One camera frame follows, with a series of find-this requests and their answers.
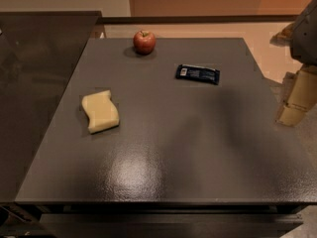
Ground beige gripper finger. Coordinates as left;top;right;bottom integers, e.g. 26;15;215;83
276;65;317;127
276;24;293;41

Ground dark blue rxbar wrapper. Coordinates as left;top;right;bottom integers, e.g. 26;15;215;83
175;64;220;85

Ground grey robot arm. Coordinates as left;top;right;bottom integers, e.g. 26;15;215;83
276;0;317;127

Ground yellow sponge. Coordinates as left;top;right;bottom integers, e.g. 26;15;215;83
81;90;120;134

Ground red apple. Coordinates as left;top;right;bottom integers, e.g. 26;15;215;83
133;31;156;55

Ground dark side table panel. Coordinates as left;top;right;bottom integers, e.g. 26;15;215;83
0;11;101;203

